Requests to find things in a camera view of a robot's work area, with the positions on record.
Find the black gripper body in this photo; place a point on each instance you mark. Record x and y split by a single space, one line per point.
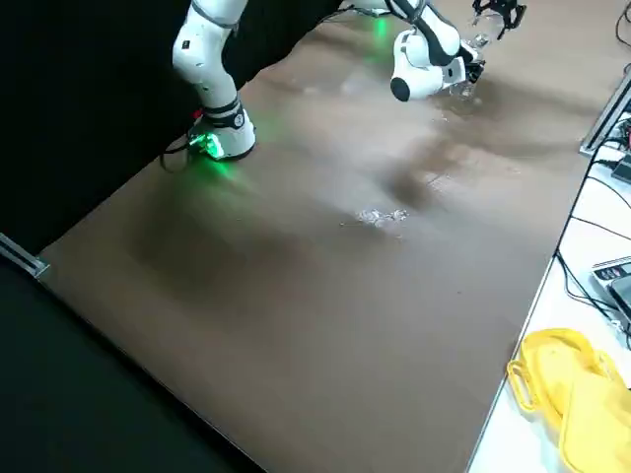
475 69

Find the clear glass conical flask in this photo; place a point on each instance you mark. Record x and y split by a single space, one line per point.
466 93

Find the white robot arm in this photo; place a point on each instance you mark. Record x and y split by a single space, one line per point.
207 74

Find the black power adapter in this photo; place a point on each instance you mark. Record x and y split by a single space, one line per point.
622 170

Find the white desk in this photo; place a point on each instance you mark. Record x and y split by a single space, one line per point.
547 305

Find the silver digital scale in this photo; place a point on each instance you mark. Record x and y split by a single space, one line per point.
613 276

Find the yellow fabric bag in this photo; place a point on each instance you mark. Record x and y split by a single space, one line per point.
581 394

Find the aluminium frame profile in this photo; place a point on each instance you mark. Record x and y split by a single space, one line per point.
609 115
29 263

